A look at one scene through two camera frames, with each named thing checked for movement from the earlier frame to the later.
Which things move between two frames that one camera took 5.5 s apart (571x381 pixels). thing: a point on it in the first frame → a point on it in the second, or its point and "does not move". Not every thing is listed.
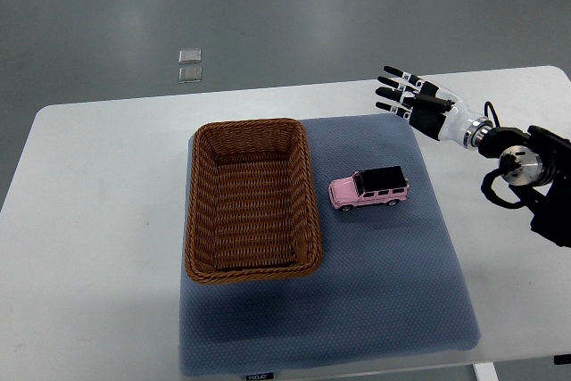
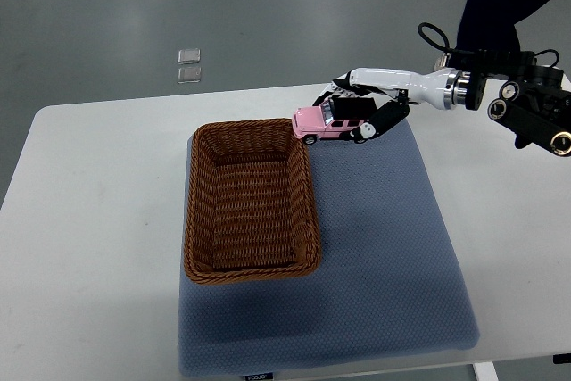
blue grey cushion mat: (393, 283) does not move
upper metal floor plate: (189, 56) does not move
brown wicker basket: (252, 209) does not move
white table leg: (485, 371) does not move
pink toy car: (372, 186) → (310, 122)
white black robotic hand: (432, 110) → (381, 96)
